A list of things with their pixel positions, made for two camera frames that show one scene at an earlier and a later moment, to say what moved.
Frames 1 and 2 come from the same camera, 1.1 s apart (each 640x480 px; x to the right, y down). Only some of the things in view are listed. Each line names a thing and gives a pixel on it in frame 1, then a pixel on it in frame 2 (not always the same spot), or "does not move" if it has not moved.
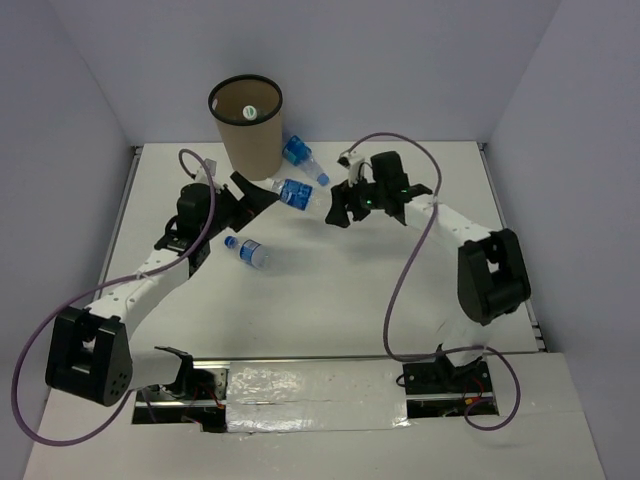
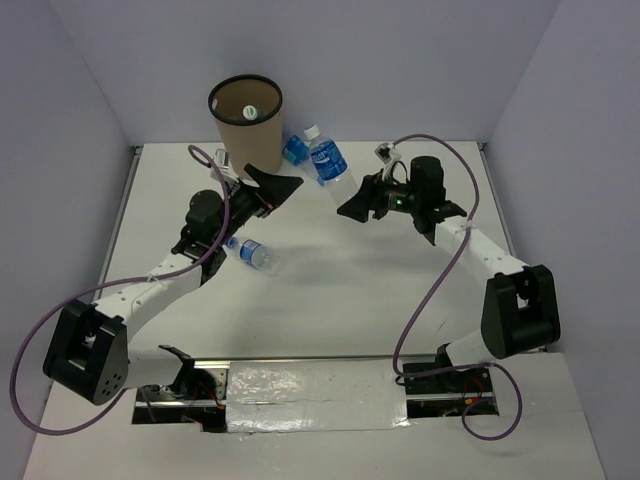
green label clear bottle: [249, 112] does not move
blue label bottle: [294, 193] -> [331, 167]
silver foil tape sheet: [278, 396] does not move
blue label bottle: [298, 152] does not move
